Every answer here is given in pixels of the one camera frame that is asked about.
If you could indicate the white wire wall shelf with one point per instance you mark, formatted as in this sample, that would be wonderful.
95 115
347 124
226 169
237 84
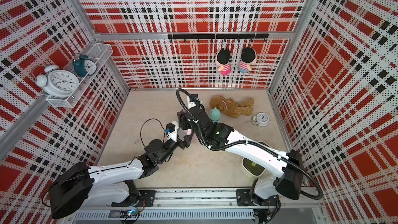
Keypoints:
99 53

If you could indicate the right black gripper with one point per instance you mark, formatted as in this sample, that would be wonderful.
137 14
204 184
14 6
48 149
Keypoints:
183 121

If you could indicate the black hook rail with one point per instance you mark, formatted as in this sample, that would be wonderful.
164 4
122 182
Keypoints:
250 36

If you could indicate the green circuit board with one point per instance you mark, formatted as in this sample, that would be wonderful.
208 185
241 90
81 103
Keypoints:
130 214

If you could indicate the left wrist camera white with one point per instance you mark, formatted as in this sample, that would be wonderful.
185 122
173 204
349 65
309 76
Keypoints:
171 131

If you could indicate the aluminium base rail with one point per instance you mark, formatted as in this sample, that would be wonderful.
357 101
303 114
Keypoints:
165 205

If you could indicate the doll with pink dress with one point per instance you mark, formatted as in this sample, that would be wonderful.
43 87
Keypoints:
222 59

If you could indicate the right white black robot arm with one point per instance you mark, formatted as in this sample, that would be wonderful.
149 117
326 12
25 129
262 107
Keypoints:
286 167

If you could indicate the clear baby bottle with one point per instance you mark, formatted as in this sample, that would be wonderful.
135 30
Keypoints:
188 135

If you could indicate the brown plush toy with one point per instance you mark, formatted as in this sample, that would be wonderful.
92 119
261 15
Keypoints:
231 108

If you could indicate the large white alarm clock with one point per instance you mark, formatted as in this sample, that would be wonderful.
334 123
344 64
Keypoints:
57 82

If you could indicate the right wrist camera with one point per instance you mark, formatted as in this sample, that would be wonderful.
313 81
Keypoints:
192 100

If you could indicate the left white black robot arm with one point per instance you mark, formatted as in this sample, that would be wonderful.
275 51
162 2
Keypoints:
82 185

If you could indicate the teal alarm clock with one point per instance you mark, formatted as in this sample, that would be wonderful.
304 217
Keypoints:
83 66

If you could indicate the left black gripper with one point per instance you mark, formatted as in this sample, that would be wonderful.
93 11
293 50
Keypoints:
186 142

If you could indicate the doll with striped shirt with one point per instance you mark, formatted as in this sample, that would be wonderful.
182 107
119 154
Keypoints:
247 59

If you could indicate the white bin green inside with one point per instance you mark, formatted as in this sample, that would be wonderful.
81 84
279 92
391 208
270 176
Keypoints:
251 169

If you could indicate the small white alarm clock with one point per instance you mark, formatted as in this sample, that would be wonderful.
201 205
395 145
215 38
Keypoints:
260 120

